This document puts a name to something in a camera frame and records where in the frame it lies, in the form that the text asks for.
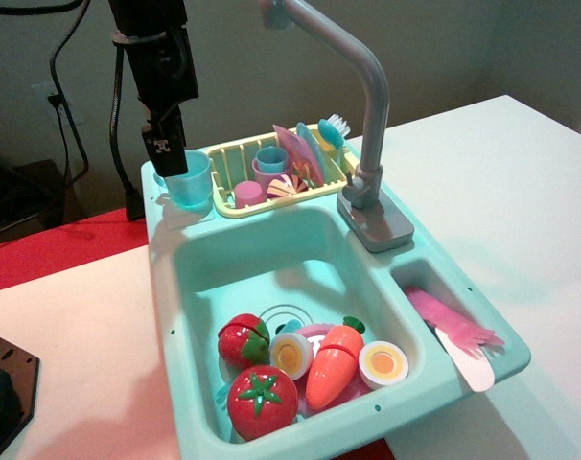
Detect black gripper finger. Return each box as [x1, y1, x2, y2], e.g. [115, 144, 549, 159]
[141, 105, 188, 177]

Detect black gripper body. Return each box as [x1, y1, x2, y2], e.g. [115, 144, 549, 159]
[109, 0, 198, 113]

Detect translucent blue cup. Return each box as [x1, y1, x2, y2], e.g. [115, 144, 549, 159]
[153, 149, 213, 209]

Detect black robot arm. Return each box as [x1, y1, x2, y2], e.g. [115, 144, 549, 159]
[109, 1, 198, 177]

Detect pink cup in rack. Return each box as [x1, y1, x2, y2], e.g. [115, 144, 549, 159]
[233, 180, 266, 210]

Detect purple cup in rack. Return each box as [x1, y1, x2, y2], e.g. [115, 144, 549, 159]
[252, 158, 293, 194]

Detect blue cup in rack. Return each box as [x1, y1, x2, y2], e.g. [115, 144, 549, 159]
[255, 146, 289, 173]

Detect teal toy sink unit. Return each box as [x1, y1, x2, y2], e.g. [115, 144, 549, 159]
[141, 163, 530, 459]

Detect pink plate in sink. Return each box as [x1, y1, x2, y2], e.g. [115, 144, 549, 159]
[294, 323, 371, 419]

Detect yellow dish rack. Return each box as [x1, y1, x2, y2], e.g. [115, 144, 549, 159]
[205, 124, 360, 219]

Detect striped toy shell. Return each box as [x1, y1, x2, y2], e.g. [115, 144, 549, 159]
[267, 173, 309, 199]

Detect blue plate in rack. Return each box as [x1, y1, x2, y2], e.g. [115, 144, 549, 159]
[296, 122, 336, 184]

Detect pink plate in rack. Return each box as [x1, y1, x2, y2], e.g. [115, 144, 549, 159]
[273, 125, 324, 187]

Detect blue dish brush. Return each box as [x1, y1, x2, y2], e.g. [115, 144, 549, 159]
[317, 114, 351, 166]

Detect red cloth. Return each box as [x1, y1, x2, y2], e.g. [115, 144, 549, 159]
[0, 210, 148, 290]

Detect red toy strawberry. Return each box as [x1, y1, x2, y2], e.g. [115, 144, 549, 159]
[218, 313, 270, 369]

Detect grey toy faucet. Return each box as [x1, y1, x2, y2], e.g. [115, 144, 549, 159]
[260, 1, 414, 253]

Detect left toy egg half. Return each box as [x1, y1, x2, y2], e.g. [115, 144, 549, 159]
[269, 333, 314, 380]

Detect toy egg half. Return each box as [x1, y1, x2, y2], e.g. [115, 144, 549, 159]
[359, 340, 409, 390]
[269, 333, 314, 380]

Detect red toy tomato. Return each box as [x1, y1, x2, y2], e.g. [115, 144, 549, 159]
[227, 365, 299, 441]

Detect orange toy carrot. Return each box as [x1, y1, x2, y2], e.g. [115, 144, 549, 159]
[305, 316, 365, 410]

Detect right toy egg half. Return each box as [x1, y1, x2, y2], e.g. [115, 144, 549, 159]
[359, 340, 409, 390]

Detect pink toy fork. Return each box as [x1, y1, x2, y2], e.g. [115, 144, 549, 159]
[404, 286, 505, 358]

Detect white toy knife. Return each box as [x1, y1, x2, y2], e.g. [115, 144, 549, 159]
[434, 328, 495, 393]

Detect black flexible hose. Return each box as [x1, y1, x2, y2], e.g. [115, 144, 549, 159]
[108, 45, 146, 222]

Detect white wall outlet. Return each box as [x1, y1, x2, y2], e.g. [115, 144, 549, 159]
[31, 80, 85, 127]

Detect black power cable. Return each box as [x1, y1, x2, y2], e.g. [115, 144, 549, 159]
[0, 0, 91, 226]

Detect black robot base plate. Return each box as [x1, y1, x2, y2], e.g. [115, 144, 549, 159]
[0, 337, 40, 455]

